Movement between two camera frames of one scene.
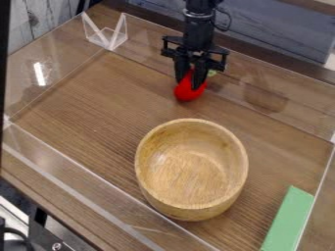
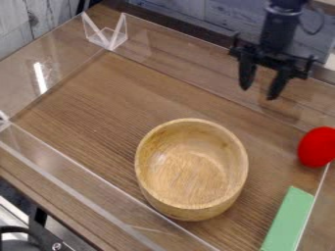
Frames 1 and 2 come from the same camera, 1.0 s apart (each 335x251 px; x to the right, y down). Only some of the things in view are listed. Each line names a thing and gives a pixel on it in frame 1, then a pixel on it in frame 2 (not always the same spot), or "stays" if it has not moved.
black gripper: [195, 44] → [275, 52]
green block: [286, 231] stays
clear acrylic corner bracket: [107, 38] stays
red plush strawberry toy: [183, 89] → [317, 147]
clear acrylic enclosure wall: [194, 134] stays
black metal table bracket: [43, 240] stays
